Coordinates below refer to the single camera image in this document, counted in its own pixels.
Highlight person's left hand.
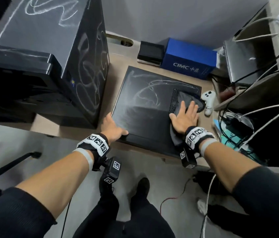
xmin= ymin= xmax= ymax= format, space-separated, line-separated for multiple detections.
xmin=100 ymin=112 xmax=129 ymax=145

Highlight person's right hand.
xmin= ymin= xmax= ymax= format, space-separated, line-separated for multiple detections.
xmin=169 ymin=100 xmax=199 ymax=135

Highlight grey cleaning cloth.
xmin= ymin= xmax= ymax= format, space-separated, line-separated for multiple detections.
xmin=170 ymin=91 xmax=206 ymax=146

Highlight slim black vented computer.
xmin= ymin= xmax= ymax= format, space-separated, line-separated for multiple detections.
xmin=111 ymin=66 xmax=202 ymax=159

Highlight black Lenovo tower case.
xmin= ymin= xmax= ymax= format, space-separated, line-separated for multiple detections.
xmin=0 ymin=0 xmax=110 ymax=129

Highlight person's right forearm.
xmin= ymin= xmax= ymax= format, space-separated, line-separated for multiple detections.
xmin=200 ymin=140 xmax=279 ymax=238

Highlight person's left forearm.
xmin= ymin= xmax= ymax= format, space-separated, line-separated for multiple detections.
xmin=0 ymin=148 xmax=94 ymax=238

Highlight person's left shoe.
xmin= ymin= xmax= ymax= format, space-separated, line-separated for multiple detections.
xmin=99 ymin=176 xmax=115 ymax=197

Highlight person's shoe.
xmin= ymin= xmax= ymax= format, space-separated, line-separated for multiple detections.
xmin=134 ymin=178 xmax=150 ymax=199
xmin=99 ymin=176 xmax=115 ymax=197

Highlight person's right shoe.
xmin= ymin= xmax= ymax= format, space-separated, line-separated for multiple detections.
xmin=134 ymin=178 xmax=150 ymax=199

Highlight person's legs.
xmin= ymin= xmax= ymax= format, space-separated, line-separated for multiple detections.
xmin=72 ymin=190 xmax=176 ymax=238

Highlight white handheld controller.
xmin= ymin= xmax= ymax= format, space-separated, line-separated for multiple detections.
xmin=201 ymin=90 xmax=216 ymax=116

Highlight teal packet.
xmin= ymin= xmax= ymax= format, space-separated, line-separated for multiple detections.
xmin=213 ymin=119 xmax=254 ymax=156

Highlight blue rectangular box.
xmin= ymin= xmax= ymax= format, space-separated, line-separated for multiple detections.
xmin=160 ymin=38 xmax=217 ymax=80

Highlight small black box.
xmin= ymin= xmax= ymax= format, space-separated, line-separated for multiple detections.
xmin=137 ymin=41 xmax=165 ymax=66

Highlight silver laptop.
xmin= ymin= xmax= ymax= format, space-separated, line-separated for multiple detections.
xmin=223 ymin=37 xmax=274 ymax=86

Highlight white right wrist strap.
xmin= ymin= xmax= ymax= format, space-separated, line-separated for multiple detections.
xmin=200 ymin=138 xmax=219 ymax=158

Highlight white wrist strap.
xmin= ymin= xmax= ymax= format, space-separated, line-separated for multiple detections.
xmin=74 ymin=148 xmax=94 ymax=171
xmin=200 ymin=138 xmax=219 ymax=158

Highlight white left wrist strap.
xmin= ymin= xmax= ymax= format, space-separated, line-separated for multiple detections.
xmin=74 ymin=148 xmax=94 ymax=171

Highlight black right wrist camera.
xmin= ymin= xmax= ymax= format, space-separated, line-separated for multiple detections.
xmin=179 ymin=146 xmax=197 ymax=169

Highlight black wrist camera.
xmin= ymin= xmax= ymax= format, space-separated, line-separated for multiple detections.
xmin=99 ymin=157 xmax=122 ymax=184
xmin=179 ymin=146 xmax=197 ymax=169

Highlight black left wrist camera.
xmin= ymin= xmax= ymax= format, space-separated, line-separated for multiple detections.
xmin=99 ymin=157 xmax=122 ymax=184

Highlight dark floor cable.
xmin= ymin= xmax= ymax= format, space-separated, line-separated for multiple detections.
xmin=160 ymin=178 xmax=192 ymax=216

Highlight white floor cable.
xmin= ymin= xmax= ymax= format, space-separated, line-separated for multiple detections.
xmin=201 ymin=174 xmax=217 ymax=238

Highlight white charging cable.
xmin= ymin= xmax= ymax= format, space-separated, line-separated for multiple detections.
xmin=237 ymin=102 xmax=279 ymax=146
xmin=232 ymin=17 xmax=279 ymax=42

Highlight black power cable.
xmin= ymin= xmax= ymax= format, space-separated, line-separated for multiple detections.
xmin=218 ymin=46 xmax=279 ymax=127

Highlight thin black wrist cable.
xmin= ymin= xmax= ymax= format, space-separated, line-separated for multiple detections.
xmin=60 ymin=199 xmax=72 ymax=238

